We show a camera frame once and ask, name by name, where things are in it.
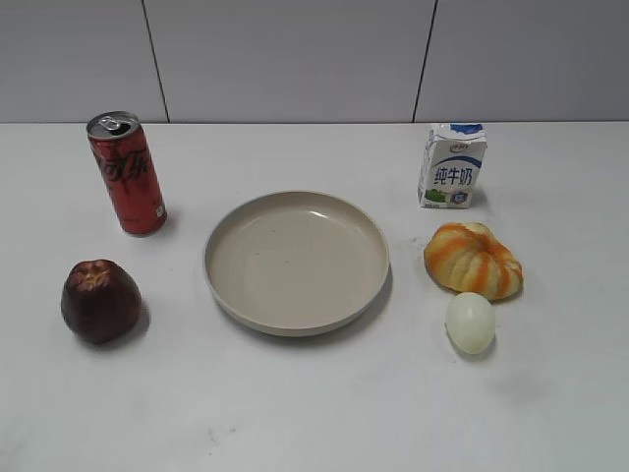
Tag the white egg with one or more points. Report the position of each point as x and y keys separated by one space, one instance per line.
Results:
x=470 y=322

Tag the beige round plate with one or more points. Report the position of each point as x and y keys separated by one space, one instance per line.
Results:
x=297 y=264

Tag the orange white striped pumpkin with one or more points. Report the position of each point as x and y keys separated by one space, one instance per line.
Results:
x=467 y=257

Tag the white blue milk carton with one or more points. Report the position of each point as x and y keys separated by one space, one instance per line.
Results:
x=453 y=159

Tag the red soda can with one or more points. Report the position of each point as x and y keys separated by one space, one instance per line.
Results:
x=119 y=146

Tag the dark red apple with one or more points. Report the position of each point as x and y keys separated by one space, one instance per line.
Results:
x=100 y=301

